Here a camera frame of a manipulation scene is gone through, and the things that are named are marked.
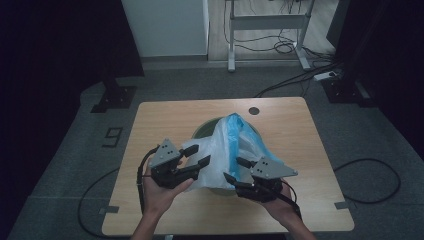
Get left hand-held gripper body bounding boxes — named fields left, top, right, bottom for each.
left=148, top=138, right=201, bottom=190

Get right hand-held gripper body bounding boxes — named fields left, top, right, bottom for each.
left=235, top=156, right=299, bottom=203

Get green round trash bin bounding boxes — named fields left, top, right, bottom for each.
left=191, top=116, right=264, bottom=197

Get white and blue plastic bag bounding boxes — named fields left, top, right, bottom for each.
left=181, top=112, right=284, bottom=193

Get person's right hand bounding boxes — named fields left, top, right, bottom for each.
left=262, top=179, right=302, bottom=231

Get person's left hand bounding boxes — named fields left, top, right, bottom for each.
left=142, top=165, right=195, bottom=218

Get black stand base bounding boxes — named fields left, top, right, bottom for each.
left=321, top=78, right=372, bottom=104
left=90, top=78, right=138, bottom=114

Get white power strip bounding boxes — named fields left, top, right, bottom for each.
left=313, top=70, right=343, bottom=82

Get white cabinet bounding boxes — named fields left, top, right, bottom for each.
left=120, top=0, right=210, bottom=58

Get dark curtain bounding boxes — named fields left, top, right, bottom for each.
left=0, top=0, right=145, bottom=231
left=326, top=0, right=424, bottom=158

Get left hand-held gripper cable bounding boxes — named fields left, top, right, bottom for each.
left=135, top=144, right=161, bottom=214

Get hand-held gripper cable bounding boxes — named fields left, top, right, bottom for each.
left=279, top=179, right=303, bottom=221
left=135, top=144, right=161, bottom=214

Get right hand-held gripper cable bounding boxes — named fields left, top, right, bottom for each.
left=279, top=179, right=303, bottom=221

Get long black floor cable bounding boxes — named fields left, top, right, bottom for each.
left=77, top=167, right=121, bottom=239

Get black power strip cable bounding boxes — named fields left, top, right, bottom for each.
left=254, top=61, right=341, bottom=98

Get tangled black cables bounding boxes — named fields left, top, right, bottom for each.
left=229, top=29, right=334, bottom=62

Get looped black floor cable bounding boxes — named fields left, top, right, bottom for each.
left=333, top=158, right=402, bottom=205

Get white metal desk frame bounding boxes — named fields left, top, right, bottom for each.
left=223, top=0, right=316, bottom=73

